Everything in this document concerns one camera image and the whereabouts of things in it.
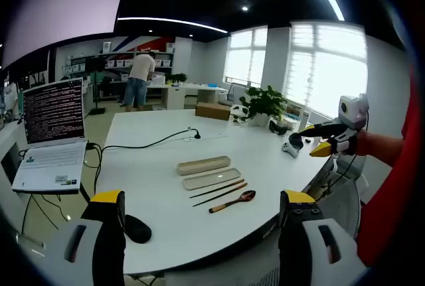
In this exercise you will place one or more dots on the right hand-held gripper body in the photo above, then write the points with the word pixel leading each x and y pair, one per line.
pixel 352 110

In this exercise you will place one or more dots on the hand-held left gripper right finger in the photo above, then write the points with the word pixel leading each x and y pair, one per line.
pixel 295 243

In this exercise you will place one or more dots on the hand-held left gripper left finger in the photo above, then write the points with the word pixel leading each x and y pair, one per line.
pixel 109 239

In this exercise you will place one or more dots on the brown wooden spoon utensil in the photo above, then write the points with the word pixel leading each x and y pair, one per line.
pixel 247 195

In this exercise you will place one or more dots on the dark wooden chopstick utensil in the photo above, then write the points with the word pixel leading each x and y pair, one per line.
pixel 219 195
pixel 216 189

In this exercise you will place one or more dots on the beige cutlery case lid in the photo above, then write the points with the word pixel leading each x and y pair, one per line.
pixel 212 180

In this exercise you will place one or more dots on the beige cutlery case base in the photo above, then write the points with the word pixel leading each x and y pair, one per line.
pixel 202 165

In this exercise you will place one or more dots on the black computer mouse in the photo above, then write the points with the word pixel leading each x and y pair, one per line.
pixel 137 229

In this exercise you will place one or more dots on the white hand controller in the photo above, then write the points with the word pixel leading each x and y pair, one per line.
pixel 292 148

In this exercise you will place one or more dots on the black headset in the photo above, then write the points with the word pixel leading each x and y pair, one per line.
pixel 278 128

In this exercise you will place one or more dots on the wide window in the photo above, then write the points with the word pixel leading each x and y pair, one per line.
pixel 328 67

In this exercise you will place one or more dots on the grey mesh office chair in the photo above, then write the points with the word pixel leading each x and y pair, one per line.
pixel 342 206

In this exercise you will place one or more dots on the green potted plant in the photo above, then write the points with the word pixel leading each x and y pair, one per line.
pixel 265 100

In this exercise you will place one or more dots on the person's red shirt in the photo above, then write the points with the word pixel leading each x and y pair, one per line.
pixel 395 199

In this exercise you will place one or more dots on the black and white panda toy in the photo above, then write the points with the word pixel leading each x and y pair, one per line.
pixel 239 113

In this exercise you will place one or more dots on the white laptop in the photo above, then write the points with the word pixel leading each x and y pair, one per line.
pixel 50 160

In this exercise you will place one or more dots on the grey background chair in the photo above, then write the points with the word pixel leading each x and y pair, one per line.
pixel 227 95

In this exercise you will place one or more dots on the narrow window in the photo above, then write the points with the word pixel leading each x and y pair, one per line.
pixel 247 57

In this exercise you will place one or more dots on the brown cardboard box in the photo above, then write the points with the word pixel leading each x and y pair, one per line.
pixel 212 111

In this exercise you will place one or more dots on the white table socket panel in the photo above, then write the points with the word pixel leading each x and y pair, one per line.
pixel 206 137

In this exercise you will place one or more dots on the white background desk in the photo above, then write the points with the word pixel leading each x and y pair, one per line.
pixel 186 92

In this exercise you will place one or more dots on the small background plant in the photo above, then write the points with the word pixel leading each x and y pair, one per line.
pixel 177 77

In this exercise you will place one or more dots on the black board on stand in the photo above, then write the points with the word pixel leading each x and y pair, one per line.
pixel 94 63

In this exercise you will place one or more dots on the storage shelf unit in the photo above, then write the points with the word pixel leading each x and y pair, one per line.
pixel 139 58

